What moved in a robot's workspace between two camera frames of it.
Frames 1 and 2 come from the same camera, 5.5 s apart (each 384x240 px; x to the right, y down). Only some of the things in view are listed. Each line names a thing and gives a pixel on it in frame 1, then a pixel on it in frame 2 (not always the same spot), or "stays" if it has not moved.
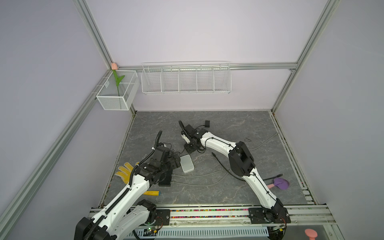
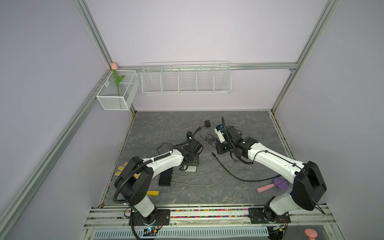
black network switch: x=165 y=178 stays
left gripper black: x=174 y=160 -> x=196 y=161
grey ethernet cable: x=200 y=185 stays
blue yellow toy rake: x=154 y=193 stays
